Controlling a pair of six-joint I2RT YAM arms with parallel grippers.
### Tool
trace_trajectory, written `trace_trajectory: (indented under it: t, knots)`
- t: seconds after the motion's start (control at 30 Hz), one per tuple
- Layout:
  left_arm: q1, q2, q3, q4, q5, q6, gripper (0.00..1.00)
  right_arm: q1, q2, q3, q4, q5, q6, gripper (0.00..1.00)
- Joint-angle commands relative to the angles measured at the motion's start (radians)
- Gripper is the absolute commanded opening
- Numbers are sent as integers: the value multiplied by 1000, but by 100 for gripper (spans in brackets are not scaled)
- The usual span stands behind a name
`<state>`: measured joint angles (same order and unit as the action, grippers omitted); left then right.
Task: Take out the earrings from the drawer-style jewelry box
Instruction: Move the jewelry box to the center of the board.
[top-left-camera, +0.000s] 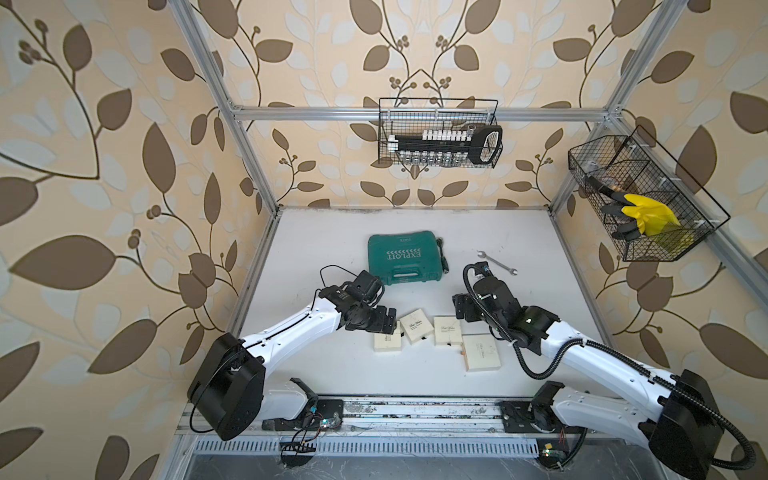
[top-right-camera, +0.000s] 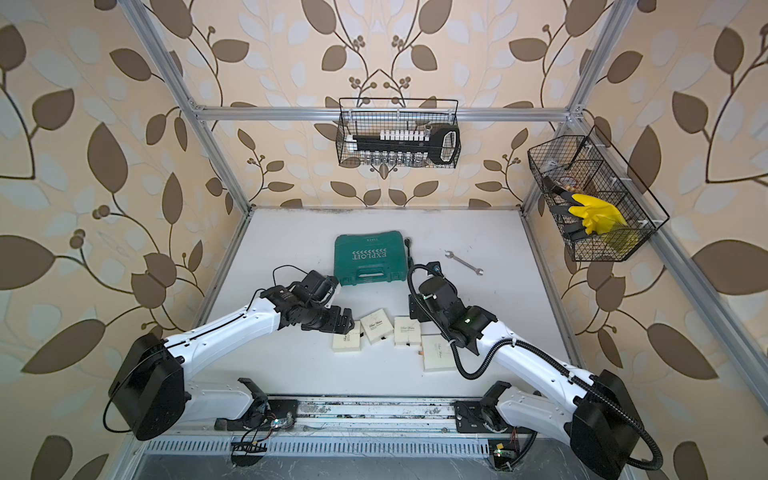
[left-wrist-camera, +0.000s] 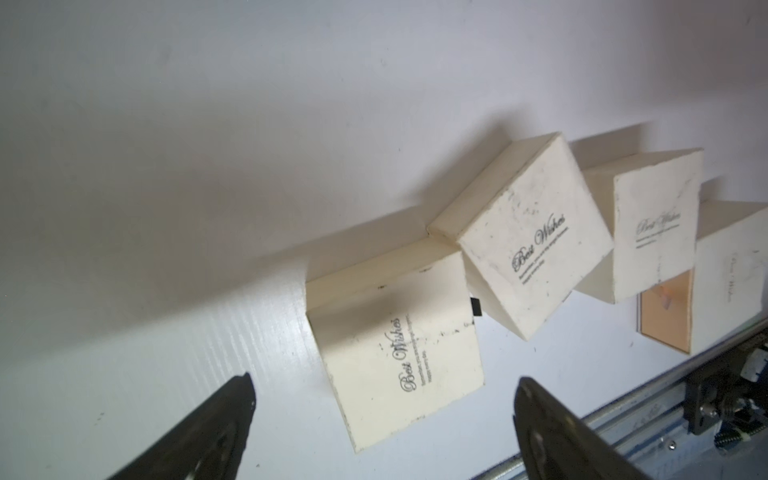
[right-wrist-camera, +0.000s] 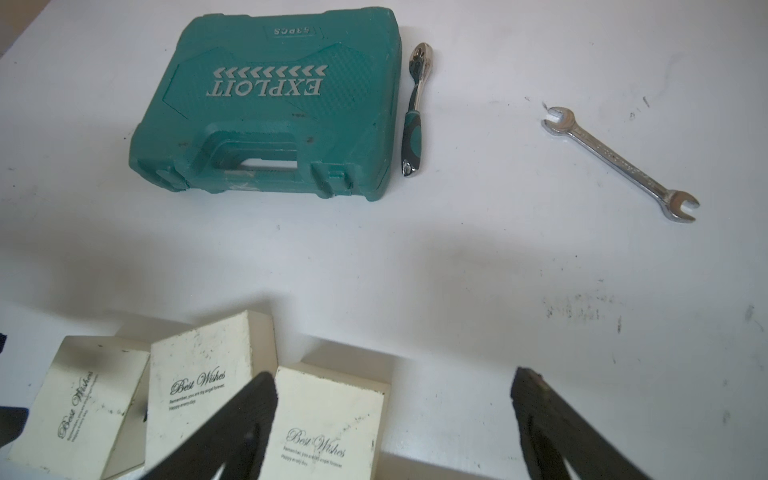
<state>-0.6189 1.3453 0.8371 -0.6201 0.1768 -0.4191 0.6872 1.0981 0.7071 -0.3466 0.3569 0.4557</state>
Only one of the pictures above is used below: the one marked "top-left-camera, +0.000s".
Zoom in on silver open-end wrench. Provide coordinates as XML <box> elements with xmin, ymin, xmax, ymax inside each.
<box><xmin>477</xmin><ymin>250</ymin><xmax>518</xmax><ymax>276</ymax></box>

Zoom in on large cream jewelry box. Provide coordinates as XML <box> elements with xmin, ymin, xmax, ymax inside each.
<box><xmin>462</xmin><ymin>334</ymin><xmax>502</xmax><ymax>372</ymax></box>

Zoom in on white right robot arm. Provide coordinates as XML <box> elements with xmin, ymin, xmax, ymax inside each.
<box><xmin>453</xmin><ymin>261</ymin><xmax>758</xmax><ymax>479</ymax></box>

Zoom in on yellow rubber glove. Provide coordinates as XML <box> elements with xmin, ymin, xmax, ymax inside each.
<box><xmin>621</xmin><ymin>194</ymin><xmax>681</xmax><ymax>236</ymax></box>

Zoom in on green plastic tool case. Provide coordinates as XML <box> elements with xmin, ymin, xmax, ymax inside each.
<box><xmin>367</xmin><ymin>231</ymin><xmax>445</xmax><ymax>286</ymax></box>

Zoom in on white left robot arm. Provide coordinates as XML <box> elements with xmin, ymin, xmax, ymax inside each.
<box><xmin>187</xmin><ymin>270</ymin><xmax>397</xmax><ymax>441</ymax></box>

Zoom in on black wire basket back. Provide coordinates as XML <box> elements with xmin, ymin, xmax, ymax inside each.
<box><xmin>377</xmin><ymin>97</ymin><xmax>503</xmax><ymax>169</ymax></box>

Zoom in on socket set rail black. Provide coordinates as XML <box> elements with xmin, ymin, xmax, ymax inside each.
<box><xmin>384</xmin><ymin>125</ymin><xmax>503</xmax><ymax>168</ymax></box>

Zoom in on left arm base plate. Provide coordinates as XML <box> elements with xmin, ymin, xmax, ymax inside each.
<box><xmin>257</xmin><ymin>377</ymin><xmax>344</xmax><ymax>432</ymax></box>

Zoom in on black wire basket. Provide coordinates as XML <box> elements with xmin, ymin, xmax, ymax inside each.
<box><xmin>377</xmin><ymin>97</ymin><xmax>503</xmax><ymax>169</ymax></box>
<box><xmin>568</xmin><ymin>125</ymin><xmax>731</xmax><ymax>262</ymax></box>

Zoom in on black pliers in basket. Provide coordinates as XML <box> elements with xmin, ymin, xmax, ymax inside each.
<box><xmin>587</xmin><ymin>176</ymin><xmax>641</xmax><ymax>242</ymax></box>

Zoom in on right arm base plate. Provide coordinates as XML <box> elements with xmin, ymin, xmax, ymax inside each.
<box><xmin>497</xmin><ymin>381</ymin><xmax>582</xmax><ymax>434</ymax></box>

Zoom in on black wire basket right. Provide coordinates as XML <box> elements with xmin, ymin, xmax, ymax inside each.
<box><xmin>568</xmin><ymin>125</ymin><xmax>731</xmax><ymax>262</ymax></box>

